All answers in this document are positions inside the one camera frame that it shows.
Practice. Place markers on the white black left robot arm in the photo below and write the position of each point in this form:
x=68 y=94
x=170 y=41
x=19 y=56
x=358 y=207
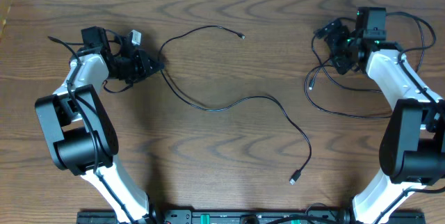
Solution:
x=79 y=133

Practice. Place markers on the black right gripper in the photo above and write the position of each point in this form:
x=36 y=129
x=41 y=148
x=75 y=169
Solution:
x=340 y=31

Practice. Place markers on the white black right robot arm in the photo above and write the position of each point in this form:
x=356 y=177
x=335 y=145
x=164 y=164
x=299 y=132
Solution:
x=411 y=153

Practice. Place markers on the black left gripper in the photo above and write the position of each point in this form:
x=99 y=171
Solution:
x=141 y=57

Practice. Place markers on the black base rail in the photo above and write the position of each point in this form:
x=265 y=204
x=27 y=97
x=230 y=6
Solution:
x=184 y=216

